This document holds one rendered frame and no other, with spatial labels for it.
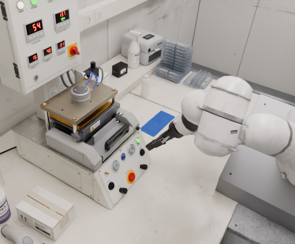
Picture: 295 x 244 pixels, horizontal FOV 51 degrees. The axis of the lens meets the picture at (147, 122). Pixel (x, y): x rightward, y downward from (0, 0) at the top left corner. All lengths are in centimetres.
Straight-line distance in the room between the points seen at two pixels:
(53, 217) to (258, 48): 285
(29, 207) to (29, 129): 36
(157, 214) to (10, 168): 70
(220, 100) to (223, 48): 288
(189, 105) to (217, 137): 14
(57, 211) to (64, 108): 39
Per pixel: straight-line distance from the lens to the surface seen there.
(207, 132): 81
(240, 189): 140
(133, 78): 205
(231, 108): 80
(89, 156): 121
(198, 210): 139
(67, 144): 125
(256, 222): 143
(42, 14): 123
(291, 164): 98
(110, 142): 124
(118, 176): 134
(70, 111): 123
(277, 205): 139
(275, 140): 83
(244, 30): 354
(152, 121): 176
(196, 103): 88
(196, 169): 154
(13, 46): 118
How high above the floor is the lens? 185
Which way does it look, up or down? 39 degrees down
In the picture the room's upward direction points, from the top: 5 degrees clockwise
